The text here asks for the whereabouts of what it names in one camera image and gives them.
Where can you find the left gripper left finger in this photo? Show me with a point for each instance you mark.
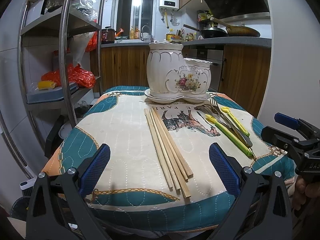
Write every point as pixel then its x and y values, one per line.
pixel 57 207

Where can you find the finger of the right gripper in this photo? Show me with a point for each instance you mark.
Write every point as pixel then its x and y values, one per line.
pixel 281 140
pixel 307 130

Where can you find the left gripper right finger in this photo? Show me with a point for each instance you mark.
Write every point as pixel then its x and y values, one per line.
pixel 261 209

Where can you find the gold metal fork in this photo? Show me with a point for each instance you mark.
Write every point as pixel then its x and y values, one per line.
pixel 239 134

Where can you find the green yellow tulip utensil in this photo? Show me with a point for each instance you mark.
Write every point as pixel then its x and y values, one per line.
pixel 230 136

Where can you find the yellow tulip handle utensil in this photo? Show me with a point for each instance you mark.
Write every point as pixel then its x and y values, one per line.
pixel 235 120

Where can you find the wooden chopstick three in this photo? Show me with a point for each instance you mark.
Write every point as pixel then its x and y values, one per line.
pixel 184 189

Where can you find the silver metal spoon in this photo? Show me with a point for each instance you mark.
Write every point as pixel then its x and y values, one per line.
pixel 207 109

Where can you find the wooden chopstick four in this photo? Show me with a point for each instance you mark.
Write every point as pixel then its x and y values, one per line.
pixel 181 162

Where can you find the wooden chopstick one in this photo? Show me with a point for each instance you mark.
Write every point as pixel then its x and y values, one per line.
pixel 158 149

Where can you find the wooden chopstick two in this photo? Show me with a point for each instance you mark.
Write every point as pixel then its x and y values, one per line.
pixel 165 149

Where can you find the wooden kitchen cabinets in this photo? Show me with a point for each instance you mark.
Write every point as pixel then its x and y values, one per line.
pixel 243 74

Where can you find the kitchen faucet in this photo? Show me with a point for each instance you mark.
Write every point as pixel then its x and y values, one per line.
pixel 146 34

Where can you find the kitchen window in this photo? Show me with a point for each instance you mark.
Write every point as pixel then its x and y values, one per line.
pixel 131 15

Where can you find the right hand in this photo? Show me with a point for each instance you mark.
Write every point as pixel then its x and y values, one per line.
pixel 303 190

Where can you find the patterned quilted table cloth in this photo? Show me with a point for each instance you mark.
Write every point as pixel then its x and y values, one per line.
pixel 159 178

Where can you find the built-in oven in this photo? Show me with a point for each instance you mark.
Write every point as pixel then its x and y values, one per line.
pixel 215 57

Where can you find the brown frying pan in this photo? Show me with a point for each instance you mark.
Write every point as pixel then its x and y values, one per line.
pixel 237 30

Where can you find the white floral ceramic utensil holder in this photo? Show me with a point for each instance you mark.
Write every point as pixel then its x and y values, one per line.
pixel 173 77

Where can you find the black wok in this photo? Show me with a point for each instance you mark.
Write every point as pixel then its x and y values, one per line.
pixel 211 32

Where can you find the red plastic bag lower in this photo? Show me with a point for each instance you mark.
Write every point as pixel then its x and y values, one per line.
pixel 78 75

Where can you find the red plastic bag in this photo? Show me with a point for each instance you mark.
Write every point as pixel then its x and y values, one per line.
pixel 78 75
pixel 92 44

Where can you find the yellow oil bottle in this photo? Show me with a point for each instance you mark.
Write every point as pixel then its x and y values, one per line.
pixel 170 36

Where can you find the red plastic bag upper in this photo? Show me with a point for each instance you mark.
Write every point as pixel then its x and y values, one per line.
pixel 92 44

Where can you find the dark rice cooker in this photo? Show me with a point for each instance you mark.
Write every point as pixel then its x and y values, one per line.
pixel 107 35

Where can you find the stainless steel shelf rack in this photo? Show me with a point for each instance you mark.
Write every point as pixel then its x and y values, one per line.
pixel 62 23

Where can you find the clear plastic bag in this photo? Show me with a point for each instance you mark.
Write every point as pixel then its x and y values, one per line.
pixel 87 8

